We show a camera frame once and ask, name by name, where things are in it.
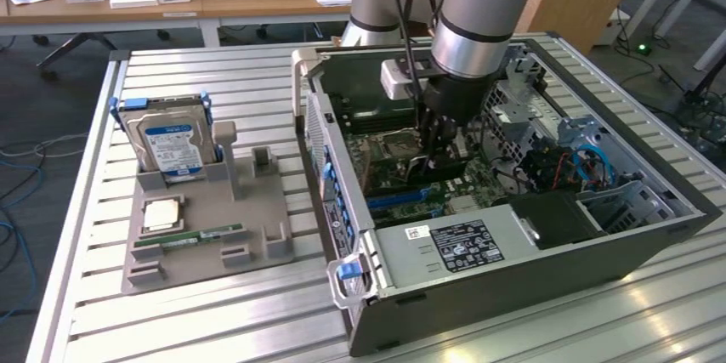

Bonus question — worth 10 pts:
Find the green motherboard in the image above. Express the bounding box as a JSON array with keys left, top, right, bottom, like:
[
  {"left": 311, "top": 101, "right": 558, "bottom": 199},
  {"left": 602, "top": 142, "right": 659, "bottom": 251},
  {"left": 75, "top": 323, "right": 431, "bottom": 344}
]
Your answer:
[{"left": 339, "top": 107, "right": 511, "bottom": 228}]

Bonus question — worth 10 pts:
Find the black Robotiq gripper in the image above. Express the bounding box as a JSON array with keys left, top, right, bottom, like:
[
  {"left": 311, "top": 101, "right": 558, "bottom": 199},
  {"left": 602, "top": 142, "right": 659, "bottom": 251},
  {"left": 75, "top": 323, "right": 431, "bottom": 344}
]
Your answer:
[{"left": 419, "top": 75, "right": 493, "bottom": 133}]

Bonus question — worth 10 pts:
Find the blue floor cable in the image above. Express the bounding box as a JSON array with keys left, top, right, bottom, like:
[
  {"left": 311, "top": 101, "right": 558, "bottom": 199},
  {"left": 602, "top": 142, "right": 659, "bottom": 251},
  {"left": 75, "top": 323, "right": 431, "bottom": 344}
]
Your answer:
[{"left": 0, "top": 158, "right": 44, "bottom": 320}]

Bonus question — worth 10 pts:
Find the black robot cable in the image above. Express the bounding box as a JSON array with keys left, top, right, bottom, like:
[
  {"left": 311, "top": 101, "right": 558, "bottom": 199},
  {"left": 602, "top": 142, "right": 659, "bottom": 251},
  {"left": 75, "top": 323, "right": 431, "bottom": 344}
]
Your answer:
[{"left": 395, "top": 0, "right": 442, "bottom": 99}]

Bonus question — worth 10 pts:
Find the white socket box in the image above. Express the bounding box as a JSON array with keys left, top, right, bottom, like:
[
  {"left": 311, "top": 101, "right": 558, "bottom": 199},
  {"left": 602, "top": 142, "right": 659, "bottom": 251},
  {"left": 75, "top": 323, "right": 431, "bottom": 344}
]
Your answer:
[{"left": 603, "top": 8, "right": 631, "bottom": 48}]

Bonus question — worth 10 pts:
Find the grey parts rack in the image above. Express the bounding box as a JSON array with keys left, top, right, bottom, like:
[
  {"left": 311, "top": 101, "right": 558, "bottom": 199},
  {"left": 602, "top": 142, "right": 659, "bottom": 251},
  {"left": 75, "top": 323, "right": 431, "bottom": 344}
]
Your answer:
[{"left": 119, "top": 120, "right": 296, "bottom": 296}]

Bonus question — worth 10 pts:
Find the white table frame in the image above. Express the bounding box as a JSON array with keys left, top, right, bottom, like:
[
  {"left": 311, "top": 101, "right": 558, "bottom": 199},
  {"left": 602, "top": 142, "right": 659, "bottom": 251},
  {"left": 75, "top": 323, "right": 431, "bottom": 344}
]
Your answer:
[{"left": 621, "top": 0, "right": 726, "bottom": 71}]

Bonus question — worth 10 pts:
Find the open dark PC case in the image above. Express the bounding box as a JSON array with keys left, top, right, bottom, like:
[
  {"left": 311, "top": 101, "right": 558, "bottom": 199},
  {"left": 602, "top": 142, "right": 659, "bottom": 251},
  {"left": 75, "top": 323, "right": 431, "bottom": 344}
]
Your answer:
[{"left": 290, "top": 37, "right": 725, "bottom": 358}]

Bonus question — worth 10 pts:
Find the black graphics card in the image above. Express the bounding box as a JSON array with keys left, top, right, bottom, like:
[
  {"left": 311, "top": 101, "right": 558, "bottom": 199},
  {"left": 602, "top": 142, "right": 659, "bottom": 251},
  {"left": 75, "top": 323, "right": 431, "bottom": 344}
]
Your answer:
[{"left": 362, "top": 141, "right": 473, "bottom": 194}]

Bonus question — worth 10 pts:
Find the blue SATA wire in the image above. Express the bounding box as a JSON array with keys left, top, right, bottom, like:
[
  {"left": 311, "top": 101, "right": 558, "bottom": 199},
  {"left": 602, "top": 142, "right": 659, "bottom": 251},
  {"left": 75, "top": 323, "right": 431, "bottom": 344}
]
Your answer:
[{"left": 570, "top": 145, "right": 618, "bottom": 192}]

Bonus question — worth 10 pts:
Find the wooden office desk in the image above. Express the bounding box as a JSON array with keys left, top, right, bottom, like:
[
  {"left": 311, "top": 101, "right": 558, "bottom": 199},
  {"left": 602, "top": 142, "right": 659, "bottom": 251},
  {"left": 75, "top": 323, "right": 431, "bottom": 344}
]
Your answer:
[
  {"left": 200, "top": 0, "right": 513, "bottom": 48},
  {"left": 0, "top": 0, "right": 206, "bottom": 48}
]

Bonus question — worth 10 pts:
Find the thin red wire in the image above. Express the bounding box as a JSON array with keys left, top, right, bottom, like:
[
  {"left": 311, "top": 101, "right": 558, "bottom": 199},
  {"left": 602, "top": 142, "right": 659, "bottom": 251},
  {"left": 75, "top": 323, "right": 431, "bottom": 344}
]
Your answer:
[{"left": 555, "top": 152, "right": 575, "bottom": 188}]

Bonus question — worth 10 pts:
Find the hard disk with blue caddy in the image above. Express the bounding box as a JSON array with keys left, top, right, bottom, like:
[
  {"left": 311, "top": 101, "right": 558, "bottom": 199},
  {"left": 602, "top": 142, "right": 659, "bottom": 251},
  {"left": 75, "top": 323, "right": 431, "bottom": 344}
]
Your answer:
[{"left": 107, "top": 90, "right": 215, "bottom": 185}]

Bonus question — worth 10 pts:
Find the silver metal drive cage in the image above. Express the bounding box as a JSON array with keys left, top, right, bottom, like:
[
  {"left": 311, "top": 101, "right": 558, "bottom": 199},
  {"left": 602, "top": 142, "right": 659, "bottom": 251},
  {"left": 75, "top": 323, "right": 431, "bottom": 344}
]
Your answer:
[{"left": 481, "top": 50, "right": 602, "bottom": 156}]

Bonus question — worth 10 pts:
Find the silver CPU chip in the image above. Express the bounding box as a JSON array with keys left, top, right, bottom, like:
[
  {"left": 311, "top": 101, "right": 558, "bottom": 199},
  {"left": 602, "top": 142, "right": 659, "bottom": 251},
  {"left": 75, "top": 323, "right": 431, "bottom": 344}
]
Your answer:
[{"left": 140, "top": 199, "right": 180, "bottom": 230}]

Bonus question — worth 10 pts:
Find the silver disk bay bracket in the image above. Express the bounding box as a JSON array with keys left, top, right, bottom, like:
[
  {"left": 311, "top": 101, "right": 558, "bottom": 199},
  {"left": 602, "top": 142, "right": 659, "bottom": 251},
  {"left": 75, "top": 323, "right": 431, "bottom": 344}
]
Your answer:
[{"left": 575, "top": 179, "right": 679, "bottom": 236}]

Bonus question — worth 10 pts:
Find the green RAM stick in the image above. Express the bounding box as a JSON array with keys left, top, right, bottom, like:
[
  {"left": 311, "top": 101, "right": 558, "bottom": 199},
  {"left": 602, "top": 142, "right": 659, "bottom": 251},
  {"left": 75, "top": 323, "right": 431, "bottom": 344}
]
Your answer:
[{"left": 135, "top": 222, "right": 246, "bottom": 249}]

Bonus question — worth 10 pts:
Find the black office chair base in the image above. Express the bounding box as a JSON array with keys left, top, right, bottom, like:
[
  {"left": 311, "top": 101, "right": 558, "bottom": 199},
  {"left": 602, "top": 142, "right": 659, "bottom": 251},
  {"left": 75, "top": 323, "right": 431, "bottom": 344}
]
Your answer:
[{"left": 32, "top": 30, "right": 171, "bottom": 80}]

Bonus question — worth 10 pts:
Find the long expansion slot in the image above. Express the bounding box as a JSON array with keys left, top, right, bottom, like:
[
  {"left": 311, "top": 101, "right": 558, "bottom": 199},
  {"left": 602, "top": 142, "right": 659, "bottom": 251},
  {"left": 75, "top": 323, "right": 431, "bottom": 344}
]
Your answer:
[
  {"left": 367, "top": 197, "right": 432, "bottom": 213},
  {"left": 366, "top": 190, "right": 430, "bottom": 206}
]

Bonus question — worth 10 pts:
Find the grey power supply unit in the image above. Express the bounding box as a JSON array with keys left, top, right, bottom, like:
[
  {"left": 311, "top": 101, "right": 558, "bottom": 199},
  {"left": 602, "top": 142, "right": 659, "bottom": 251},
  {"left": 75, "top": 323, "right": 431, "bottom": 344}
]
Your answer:
[{"left": 362, "top": 205, "right": 541, "bottom": 292}]

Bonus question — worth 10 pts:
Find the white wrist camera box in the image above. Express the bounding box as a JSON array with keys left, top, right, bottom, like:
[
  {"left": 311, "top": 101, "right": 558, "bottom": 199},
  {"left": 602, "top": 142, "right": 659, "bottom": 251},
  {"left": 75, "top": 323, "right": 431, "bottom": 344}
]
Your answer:
[{"left": 380, "top": 60, "right": 424, "bottom": 100}]

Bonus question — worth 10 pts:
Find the black cable bundle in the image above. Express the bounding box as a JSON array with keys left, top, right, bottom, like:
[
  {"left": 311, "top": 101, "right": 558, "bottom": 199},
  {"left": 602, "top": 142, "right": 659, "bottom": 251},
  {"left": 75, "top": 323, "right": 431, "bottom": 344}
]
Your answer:
[{"left": 517, "top": 148, "right": 569, "bottom": 195}]

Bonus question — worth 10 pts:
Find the CPU socket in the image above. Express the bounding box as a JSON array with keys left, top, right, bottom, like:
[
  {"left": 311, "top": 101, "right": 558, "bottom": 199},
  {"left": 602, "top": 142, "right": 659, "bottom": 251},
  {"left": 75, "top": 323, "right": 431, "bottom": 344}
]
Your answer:
[{"left": 376, "top": 128, "right": 422, "bottom": 156}]

